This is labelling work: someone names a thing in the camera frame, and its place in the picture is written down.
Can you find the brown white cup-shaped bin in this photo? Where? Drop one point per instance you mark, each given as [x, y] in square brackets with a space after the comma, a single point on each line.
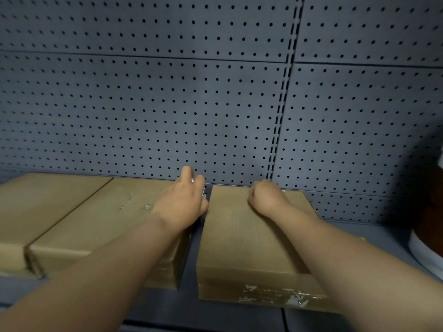
[429, 238]

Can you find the grey metal shelf board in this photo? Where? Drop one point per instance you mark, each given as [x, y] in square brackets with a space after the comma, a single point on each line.
[193, 307]
[346, 235]

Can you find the grey pegboard back panel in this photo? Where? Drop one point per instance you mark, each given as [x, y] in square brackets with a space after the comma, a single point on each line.
[138, 100]

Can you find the brown cardboard box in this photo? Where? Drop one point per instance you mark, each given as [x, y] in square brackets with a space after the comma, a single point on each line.
[117, 217]
[242, 252]
[34, 203]

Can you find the person's right forearm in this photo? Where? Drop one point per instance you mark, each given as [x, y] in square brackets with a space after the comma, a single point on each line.
[373, 280]

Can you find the person's right hand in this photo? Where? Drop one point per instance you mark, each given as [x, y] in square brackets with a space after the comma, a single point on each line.
[268, 200]

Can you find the person's left hand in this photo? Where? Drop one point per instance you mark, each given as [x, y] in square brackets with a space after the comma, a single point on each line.
[181, 203]

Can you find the person's left forearm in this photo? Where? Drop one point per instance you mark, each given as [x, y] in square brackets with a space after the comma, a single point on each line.
[86, 283]

